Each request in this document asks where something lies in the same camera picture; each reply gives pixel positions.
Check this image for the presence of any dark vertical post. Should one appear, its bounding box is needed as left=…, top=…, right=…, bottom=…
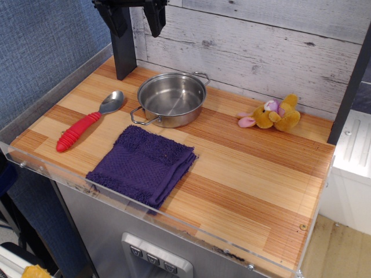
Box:
left=327, top=0, right=371, bottom=145
left=111, top=8, right=137, bottom=81

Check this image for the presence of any yellow object bottom left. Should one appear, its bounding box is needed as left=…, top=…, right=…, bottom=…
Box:
left=21, top=265, right=52, bottom=278

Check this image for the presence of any white side cabinet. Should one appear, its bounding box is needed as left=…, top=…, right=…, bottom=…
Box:
left=319, top=110, right=370, bottom=235

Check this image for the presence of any red handled metal spoon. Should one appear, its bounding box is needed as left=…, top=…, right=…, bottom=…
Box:
left=56, top=90, right=125, bottom=152

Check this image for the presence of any brown plush bunny toy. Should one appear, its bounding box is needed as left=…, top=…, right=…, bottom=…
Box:
left=237, top=94, right=301, bottom=131

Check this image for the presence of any dark vertical post left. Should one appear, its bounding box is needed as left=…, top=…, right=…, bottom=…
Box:
left=111, top=8, right=137, bottom=81

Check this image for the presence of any clear acrylic table guard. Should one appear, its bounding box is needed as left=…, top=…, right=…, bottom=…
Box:
left=1, top=133, right=334, bottom=277

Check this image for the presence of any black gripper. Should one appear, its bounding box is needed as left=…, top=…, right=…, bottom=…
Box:
left=92, top=0, right=168, bottom=38

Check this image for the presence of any purple folded towel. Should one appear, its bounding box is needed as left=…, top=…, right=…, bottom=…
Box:
left=86, top=125, right=197, bottom=210

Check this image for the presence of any stainless steel pot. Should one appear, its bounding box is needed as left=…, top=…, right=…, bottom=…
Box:
left=130, top=72, right=210, bottom=128

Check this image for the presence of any dark vertical post right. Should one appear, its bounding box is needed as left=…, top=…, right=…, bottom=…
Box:
left=327, top=0, right=371, bottom=145

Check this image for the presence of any steel cabinet button panel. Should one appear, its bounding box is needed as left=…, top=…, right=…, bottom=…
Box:
left=121, top=232, right=194, bottom=277

